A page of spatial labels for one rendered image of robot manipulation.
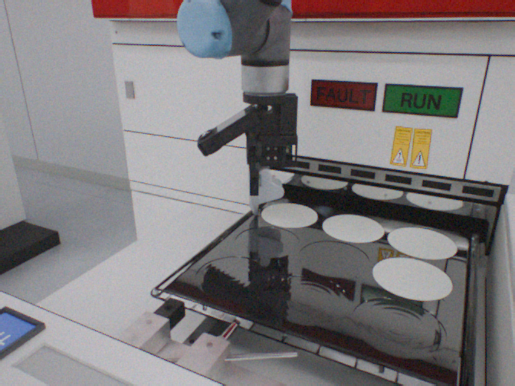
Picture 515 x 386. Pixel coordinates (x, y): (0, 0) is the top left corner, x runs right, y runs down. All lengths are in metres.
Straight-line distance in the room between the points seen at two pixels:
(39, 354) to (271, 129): 0.44
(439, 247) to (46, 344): 0.54
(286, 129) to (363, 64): 0.18
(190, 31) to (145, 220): 0.67
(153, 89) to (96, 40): 2.28
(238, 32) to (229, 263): 0.31
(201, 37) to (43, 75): 3.22
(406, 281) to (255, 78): 0.36
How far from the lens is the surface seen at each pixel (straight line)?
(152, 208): 1.09
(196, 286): 0.56
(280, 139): 0.66
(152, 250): 0.82
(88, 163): 3.60
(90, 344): 0.41
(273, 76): 0.64
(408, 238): 0.71
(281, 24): 0.64
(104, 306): 0.69
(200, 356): 0.46
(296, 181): 0.83
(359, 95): 0.76
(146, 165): 1.05
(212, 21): 0.53
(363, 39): 0.76
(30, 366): 0.42
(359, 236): 0.70
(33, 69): 3.80
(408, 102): 0.75
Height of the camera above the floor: 1.22
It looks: 22 degrees down
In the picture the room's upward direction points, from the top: straight up
